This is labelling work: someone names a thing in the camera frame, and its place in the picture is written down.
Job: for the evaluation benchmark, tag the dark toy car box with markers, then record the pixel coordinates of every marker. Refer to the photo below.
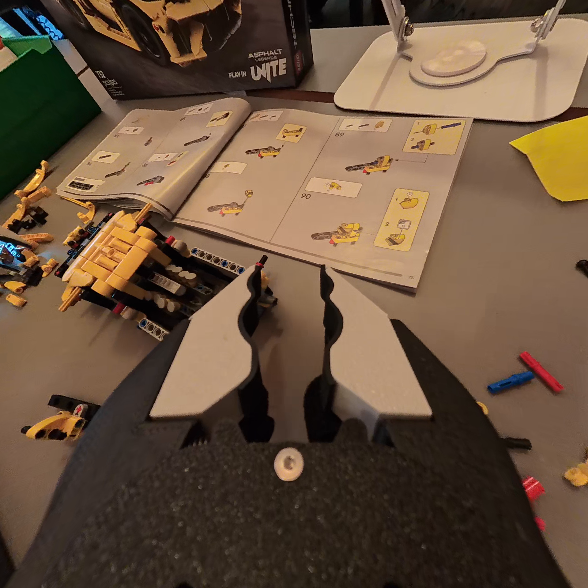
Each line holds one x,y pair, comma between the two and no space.
206,69

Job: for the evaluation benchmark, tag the small yellow black brick assembly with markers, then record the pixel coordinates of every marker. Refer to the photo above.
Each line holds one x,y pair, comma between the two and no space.
59,425

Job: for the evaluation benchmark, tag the wooden white book stand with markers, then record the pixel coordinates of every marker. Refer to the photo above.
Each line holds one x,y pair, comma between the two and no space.
482,87

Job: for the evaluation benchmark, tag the grey building instruction booklet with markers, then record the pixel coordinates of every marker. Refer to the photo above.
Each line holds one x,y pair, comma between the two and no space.
298,193

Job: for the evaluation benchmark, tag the yellow black brick car model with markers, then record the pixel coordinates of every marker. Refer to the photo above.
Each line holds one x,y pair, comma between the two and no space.
124,257

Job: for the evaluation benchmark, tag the scattered small loose bricks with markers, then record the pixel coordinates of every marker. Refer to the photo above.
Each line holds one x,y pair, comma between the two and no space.
541,372

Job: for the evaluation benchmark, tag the grey desk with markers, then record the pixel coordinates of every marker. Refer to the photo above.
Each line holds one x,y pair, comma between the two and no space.
482,257

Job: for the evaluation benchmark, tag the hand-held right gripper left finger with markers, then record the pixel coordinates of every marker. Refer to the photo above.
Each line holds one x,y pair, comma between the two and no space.
206,363

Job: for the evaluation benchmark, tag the yellow paper sheet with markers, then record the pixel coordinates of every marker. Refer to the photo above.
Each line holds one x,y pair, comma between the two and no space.
560,160

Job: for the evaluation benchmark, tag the pile of yellow panel bricks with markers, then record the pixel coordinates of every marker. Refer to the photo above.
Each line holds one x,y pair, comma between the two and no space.
36,192

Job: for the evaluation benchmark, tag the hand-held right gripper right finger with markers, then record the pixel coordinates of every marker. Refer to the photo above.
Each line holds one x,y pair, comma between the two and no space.
376,363

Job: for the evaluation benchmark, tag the dark green plastic bin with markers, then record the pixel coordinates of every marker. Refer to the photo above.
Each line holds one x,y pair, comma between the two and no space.
41,115

